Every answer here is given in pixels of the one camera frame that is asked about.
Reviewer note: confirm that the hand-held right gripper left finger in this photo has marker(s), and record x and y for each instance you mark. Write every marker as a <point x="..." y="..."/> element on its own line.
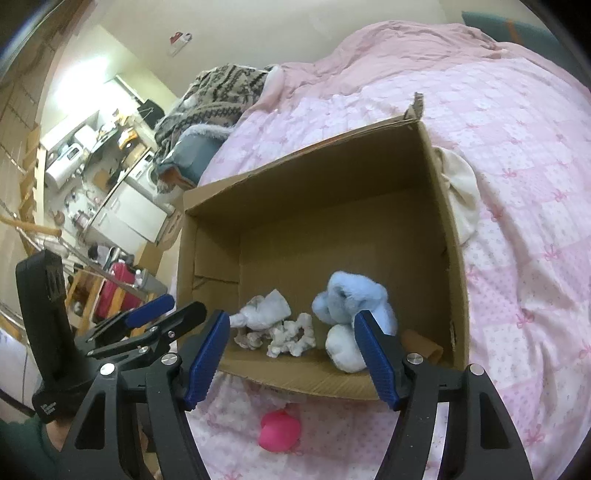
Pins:
<point x="205" y="355"/>

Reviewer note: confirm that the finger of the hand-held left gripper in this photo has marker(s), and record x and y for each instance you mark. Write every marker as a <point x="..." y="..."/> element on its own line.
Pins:
<point x="152" y="308"/>
<point x="184" y="316"/>

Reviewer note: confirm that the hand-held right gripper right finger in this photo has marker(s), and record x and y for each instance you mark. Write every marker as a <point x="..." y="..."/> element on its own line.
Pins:
<point x="378" y="360"/>

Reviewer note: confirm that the tan rubber tube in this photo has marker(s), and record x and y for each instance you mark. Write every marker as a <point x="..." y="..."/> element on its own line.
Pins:
<point x="422" y="346"/>

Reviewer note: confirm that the light blue plush toy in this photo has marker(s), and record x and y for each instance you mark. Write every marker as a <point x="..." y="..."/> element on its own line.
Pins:
<point x="351" y="295"/>

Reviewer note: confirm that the white cloth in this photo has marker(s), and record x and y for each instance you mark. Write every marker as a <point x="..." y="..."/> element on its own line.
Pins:
<point x="268" y="309"/>

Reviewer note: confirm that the white ruffled sock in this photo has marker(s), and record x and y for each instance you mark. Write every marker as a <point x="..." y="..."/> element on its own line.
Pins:
<point x="291" y="341"/>

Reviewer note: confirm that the brown cardboard box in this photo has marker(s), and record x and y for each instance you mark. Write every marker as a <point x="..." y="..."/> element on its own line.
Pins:
<point x="323" y="240"/>

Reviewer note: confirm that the person's left forearm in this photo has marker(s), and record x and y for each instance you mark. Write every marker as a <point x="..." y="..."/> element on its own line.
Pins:
<point x="23" y="447"/>

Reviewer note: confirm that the red suitcase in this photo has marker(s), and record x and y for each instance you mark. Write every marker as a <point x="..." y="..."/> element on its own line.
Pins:
<point x="115" y="286"/>

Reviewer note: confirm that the white kitchen cabinet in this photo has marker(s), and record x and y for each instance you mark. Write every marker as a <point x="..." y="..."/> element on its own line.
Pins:
<point x="124" y="212"/>

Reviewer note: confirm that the pink rubber ball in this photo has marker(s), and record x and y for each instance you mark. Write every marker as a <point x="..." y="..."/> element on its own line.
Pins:
<point x="279" y="431"/>

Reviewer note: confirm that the white washing machine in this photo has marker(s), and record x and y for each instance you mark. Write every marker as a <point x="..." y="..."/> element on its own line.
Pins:
<point x="147" y="177"/>

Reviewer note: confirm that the white microwave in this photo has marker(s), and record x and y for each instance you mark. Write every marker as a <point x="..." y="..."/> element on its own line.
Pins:
<point x="64" y="161"/>

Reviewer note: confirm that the blue-grey fleece cushion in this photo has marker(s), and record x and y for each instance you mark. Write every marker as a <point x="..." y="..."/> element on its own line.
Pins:
<point x="198" y="147"/>

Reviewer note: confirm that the cream folded cloth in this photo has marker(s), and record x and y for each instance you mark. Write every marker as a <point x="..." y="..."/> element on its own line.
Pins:
<point x="461" y="189"/>

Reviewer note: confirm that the black hanging bag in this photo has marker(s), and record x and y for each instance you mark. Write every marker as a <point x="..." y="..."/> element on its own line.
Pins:
<point x="152" y="113"/>

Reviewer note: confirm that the patterned knit blanket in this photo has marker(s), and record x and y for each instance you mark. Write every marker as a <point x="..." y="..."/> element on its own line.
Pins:
<point x="221" y="92"/>

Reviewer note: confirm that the teal headboard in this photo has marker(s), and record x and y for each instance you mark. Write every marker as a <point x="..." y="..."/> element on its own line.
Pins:
<point x="521" y="32"/>

